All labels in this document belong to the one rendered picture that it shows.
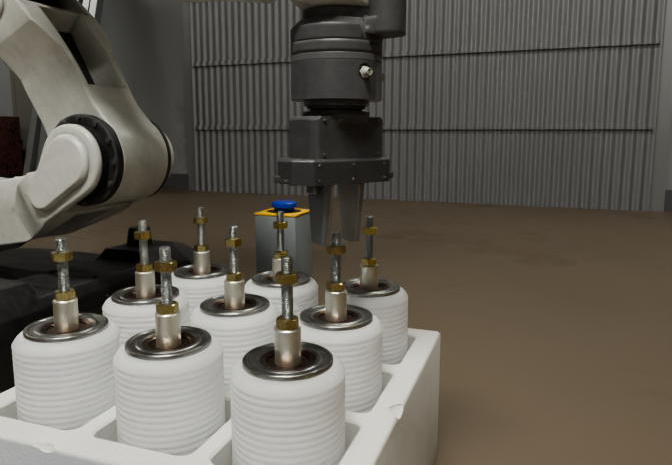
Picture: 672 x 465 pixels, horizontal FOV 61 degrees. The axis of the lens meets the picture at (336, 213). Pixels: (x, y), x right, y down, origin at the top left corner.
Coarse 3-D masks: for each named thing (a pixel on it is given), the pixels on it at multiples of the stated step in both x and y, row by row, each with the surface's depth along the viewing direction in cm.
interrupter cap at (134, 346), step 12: (132, 336) 52; (144, 336) 52; (192, 336) 53; (204, 336) 52; (132, 348) 50; (144, 348) 50; (156, 348) 50; (168, 348) 50; (180, 348) 49; (192, 348) 50; (204, 348) 50; (156, 360) 48
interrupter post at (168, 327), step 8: (176, 312) 51; (160, 320) 50; (168, 320) 50; (176, 320) 50; (160, 328) 50; (168, 328) 50; (176, 328) 50; (160, 336) 50; (168, 336) 50; (176, 336) 51; (160, 344) 50; (168, 344) 50; (176, 344) 51
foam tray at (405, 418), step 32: (416, 352) 68; (384, 384) 63; (416, 384) 60; (0, 416) 52; (352, 416) 52; (384, 416) 52; (416, 416) 61; (0, 448) 49; (32, 448) 48; (64, 448) 47; (96, 448) 47; (128, 448) 47; (224, 448) 48; (352, 448) 47; (384, 448) 48; (416, 448) 62
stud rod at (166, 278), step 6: (162, 246) 50; (168, 246) 50; (162, 252) 50; (168, 252) 50; (162, 258) 50; (168, 258) 50; (162, 276) 50; (168, 276) 50; (162, 282) 50; (168, 282) 50; (162, 288) 50; (168, 288) 50; (162, 294) 50; (168, 294) 50; (162, 300) 50; (168, 300) 50
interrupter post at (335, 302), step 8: (328, 296) 57; (336, 296) 57; (344, 296) 57; (328, 304) 57; (336, 304) 57; (344, 304) 57; (328, 312) 57; (336, 312) 57; (344, 312) 58; (328, 320) 58; (336, 320) 57
